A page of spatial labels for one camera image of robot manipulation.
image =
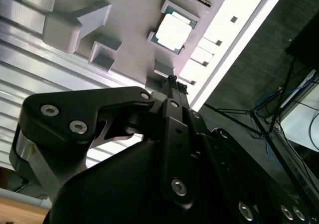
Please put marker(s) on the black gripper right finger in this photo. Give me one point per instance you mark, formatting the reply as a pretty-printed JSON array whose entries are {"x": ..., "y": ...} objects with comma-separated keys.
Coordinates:
[{"x": 216, "y": 164}]

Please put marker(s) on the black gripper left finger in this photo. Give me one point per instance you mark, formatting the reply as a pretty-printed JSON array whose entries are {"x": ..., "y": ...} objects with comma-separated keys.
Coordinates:
[{"x": 62, "y": 114}]

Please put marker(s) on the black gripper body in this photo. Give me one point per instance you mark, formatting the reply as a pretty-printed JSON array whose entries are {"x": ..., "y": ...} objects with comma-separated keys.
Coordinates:
[{"x": 112, "y": 196}]

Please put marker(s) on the silver CPU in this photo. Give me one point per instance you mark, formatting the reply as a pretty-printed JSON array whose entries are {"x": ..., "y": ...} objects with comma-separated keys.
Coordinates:
[{"x": 174, "y": 32}]

